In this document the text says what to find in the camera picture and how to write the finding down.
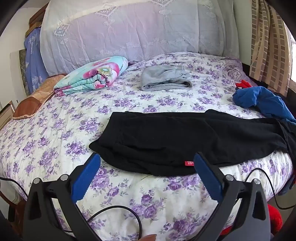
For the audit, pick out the grey folded pants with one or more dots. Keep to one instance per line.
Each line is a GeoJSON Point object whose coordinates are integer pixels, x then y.
{"type": "Point", "coordinates": [161, 78]}

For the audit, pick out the brown quilted pillow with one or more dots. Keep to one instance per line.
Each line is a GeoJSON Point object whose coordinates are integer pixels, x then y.
{"type": "Point", "coordinates": [34, 99]}

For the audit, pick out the small red item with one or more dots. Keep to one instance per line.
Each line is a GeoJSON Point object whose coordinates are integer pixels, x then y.
{"type": "Point", "coordinates": [242, 84]}

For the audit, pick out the wooden bedside cabinet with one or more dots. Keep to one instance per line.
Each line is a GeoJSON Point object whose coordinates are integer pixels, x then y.
{"type": "Point", "coordinates": [7, 113]}

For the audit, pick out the lavender lace headboard cover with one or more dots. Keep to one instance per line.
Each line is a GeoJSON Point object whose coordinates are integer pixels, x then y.
{"type": "Point", "coordinates": [138, 30]}

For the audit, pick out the blue printed bag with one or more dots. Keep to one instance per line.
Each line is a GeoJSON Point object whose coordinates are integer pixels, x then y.
{"type": "Point", "coordinates": [32, 64]}

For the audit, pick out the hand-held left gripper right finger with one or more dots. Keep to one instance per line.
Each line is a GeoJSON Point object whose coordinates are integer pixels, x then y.
{"type": "Point", "coordinates": [205, 176]}

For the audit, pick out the person's left hand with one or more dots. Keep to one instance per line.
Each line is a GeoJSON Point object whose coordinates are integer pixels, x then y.
{"type": "Point", "coordinates": [149, 237]}

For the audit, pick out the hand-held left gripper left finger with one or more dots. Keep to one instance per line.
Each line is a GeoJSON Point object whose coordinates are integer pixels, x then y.
{"type": "Point", "coordinates": [85, 178]}

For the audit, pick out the black pants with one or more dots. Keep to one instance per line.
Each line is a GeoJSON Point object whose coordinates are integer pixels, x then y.
{"type": "Point", "coordinates": [161, 139]}

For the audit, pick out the blue garment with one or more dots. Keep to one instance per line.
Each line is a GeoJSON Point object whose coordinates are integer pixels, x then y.
{"type": "Point", "coordinates": [254, 97]}

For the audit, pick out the beige brick-pattern curtain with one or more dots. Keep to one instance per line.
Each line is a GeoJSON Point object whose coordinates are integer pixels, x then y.
{"type": "Point", "coordinates": [270, 46]}

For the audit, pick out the purple floral bedspread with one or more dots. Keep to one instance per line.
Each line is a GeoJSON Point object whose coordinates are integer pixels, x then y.
{"type": "Point", "coordinates": [69, 129]}

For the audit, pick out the teal pink floral folded blanket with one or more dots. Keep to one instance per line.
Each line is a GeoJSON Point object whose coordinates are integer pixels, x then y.
{"type": "Point", "coordinates": [92, 76]}

